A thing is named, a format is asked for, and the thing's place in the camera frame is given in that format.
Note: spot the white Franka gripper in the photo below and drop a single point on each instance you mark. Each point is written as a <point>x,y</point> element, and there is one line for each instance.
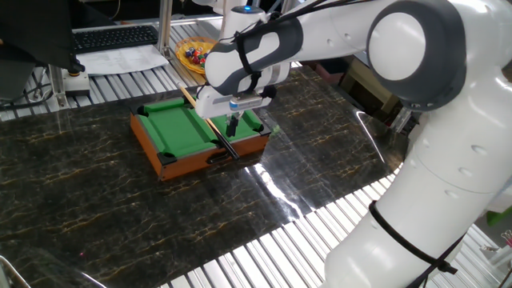
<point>210,104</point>

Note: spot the wooden pool cue black butt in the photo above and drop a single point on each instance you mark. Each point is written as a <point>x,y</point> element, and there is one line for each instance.
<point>224,141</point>

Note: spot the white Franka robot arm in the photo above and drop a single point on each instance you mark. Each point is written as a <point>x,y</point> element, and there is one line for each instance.
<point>440,160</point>

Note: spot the mini pool table green felt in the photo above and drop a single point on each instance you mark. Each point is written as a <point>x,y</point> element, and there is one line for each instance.
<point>172,128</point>

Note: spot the red pool ball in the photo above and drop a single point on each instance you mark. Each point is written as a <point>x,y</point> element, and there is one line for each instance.
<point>199,51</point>

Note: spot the blue pool ball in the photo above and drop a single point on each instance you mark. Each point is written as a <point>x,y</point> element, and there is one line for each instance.
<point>190,52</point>

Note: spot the white paper sheet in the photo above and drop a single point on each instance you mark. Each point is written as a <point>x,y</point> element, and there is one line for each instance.
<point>120,60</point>

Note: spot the black computer keyboard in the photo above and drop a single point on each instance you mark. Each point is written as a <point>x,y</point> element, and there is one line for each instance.
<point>116,38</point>

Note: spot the black marble pattern mat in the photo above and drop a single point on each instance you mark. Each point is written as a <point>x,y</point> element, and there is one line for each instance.
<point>100,208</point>

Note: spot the black monitor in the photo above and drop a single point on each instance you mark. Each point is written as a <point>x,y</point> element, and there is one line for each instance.
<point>32,32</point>

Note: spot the aluminium profile post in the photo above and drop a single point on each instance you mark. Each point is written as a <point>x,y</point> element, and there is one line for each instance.
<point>165,28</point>

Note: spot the aluminium angle bracket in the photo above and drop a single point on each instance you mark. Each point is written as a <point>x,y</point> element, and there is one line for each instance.
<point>58,88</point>

